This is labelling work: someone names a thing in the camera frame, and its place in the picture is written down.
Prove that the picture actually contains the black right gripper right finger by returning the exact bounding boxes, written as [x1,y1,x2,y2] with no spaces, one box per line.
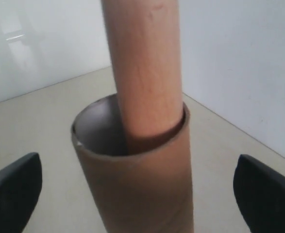
[233,154,285,233]

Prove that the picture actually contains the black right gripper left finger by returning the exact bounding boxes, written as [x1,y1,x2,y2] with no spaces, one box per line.
[0,152,42,233]

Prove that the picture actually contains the brown cardboard tube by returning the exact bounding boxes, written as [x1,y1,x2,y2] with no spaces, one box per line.
[71,94,194,233]

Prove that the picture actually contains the wooden paper towel holder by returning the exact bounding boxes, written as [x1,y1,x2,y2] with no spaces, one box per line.
[100,0,184,155]

